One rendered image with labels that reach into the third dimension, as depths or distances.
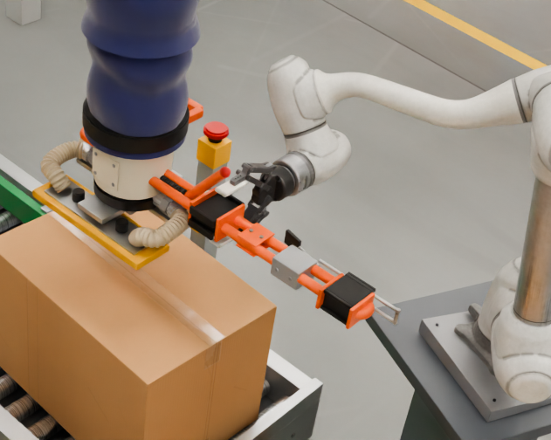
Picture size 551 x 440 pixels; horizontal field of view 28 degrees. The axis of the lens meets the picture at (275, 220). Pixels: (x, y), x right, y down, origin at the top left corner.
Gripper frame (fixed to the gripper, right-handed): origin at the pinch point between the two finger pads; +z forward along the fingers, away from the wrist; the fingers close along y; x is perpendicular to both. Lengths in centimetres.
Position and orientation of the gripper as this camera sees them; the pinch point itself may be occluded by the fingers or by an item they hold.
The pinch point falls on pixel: (220, 216)
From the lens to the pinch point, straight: 229.7
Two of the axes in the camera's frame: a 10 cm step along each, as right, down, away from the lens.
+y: -1.2, 7.8, 6.1
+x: -7.5, -4.7, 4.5
